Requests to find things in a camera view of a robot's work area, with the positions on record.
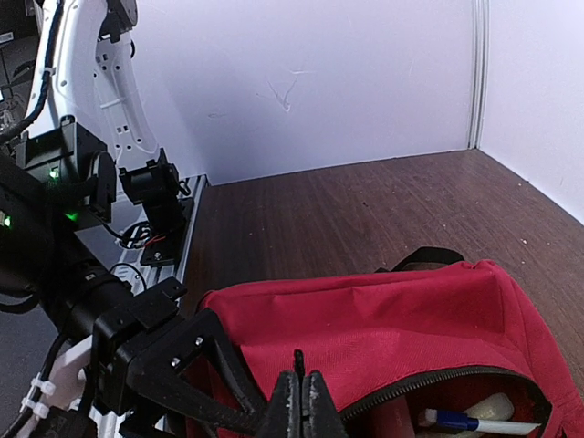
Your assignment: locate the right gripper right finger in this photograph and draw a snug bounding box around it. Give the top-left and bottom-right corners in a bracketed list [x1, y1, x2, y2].
[300, 370, 348, 438]

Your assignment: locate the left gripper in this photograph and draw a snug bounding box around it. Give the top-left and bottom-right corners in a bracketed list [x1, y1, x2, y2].
[90, 277, 266, 436]

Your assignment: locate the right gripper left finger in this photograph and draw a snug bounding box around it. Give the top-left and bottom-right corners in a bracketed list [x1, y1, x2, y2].
[257, 370, 301, 438]

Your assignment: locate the white blue pen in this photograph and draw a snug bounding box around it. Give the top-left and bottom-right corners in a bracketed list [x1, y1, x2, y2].
[418, 409, 541, 436]

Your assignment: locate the red backpack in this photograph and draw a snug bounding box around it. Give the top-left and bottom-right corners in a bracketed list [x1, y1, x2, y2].
[200, 259, 583, 437]

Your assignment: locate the yellow highlighter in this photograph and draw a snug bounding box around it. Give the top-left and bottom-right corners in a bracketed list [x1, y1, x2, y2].
[464, 392, 515, 421]

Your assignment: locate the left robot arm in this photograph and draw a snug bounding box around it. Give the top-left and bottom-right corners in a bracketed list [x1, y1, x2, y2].
[1, 1, 266, 437]

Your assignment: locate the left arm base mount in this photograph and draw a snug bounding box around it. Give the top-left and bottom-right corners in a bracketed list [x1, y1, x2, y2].
[120, 149, 194, 267]

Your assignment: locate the left aluminium frame post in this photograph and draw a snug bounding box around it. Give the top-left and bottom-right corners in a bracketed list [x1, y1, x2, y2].
[467, 0, 490, 150]

